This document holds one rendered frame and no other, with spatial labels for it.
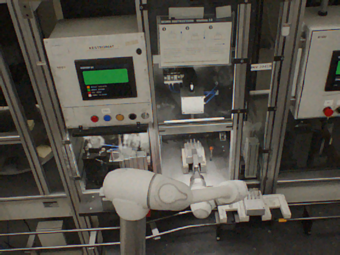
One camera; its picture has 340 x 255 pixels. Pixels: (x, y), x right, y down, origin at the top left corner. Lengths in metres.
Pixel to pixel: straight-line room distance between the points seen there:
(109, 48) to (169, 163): 0.91
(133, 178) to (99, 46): 0.59
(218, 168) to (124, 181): 0.97
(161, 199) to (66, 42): 0.77
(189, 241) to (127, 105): 0.86
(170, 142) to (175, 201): 1.15
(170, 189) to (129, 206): 0.19
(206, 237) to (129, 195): 0.92
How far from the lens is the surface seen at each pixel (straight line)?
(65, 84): 1.77
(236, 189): 1.86
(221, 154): 2.35
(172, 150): 2.38
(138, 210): 1.42
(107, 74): 1.68
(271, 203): 2.16
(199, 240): 2.21
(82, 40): 1.65
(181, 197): 1.34
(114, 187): 1.41
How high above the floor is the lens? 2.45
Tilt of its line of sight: 37 degrees down
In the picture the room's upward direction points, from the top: 4 degrees counter-clockwise
